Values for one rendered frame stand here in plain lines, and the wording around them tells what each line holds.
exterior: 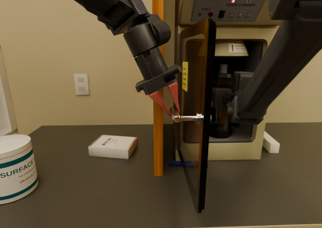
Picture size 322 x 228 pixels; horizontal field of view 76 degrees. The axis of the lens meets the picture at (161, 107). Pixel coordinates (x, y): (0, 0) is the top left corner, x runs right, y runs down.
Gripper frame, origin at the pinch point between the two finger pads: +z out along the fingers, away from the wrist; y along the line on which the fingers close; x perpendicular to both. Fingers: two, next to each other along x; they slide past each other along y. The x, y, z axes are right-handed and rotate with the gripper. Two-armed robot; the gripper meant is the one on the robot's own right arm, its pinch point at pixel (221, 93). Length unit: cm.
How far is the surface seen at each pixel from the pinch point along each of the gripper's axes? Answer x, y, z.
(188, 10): -26.5, 15.6, -12.9
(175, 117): -3.0, 21.4, -35.8
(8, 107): 13, 102, 32
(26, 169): 16, 61, -24
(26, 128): 27, 97, 36
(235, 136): 16.2, -5.6, -3.1
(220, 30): -21.6, 4.3, -7.4
